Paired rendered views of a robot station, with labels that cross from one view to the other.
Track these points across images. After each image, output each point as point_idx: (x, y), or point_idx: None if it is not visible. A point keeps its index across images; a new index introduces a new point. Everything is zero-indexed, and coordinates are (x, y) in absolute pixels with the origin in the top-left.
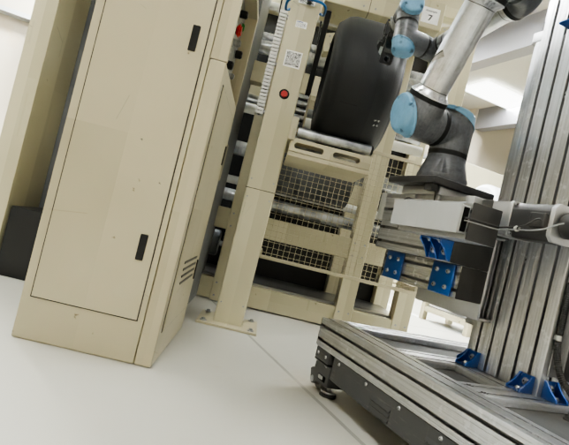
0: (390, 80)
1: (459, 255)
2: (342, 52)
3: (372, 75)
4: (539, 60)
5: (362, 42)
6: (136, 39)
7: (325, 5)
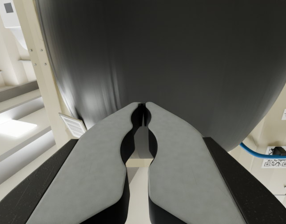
0: (75, 15)
1: None
2: (282, 76)
3: (156, 13)
4: None
5: (211, 124)
6: None
7: (249, 152)
